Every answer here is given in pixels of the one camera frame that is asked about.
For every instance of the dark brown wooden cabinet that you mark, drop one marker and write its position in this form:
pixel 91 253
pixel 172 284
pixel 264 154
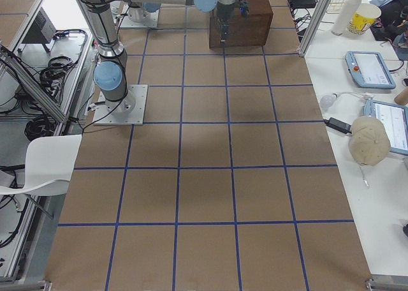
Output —
pixel 249 25

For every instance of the white light bulb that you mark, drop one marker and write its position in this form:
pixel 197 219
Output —
pixel 328 101

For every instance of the lower blue teach pendant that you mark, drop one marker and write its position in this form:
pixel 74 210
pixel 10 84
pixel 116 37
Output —
pixel 394 119

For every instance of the beige baseball cap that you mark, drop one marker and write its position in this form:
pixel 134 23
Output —
pixel 369 143

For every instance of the upper blue teach pendant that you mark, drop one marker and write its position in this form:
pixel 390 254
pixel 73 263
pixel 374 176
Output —
pixel 368 70

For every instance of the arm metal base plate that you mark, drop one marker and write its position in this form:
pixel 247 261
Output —
pixel 138 18
pixel 130 111

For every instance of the aluminium frame rail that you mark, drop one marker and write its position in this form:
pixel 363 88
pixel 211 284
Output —
pixel 31 86

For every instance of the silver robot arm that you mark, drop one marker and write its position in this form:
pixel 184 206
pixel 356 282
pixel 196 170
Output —
pixel 113 55
pixel 167 18

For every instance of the black power brick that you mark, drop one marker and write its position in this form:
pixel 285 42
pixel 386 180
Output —
pixel 338 125

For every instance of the white plastic chair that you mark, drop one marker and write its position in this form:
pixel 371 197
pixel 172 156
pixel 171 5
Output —
pixel 49 164

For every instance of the yellow popcorn cup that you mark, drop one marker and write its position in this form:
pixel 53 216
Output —
pixel 364 17

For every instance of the blue teach pendant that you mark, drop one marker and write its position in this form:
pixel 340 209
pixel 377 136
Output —
pixel 368 70
pixel 394 119

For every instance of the grey electronics box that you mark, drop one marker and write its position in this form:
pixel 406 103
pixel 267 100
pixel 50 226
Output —
pixel 41 31

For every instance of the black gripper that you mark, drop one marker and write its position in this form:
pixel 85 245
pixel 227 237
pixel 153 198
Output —
pixel 223 13

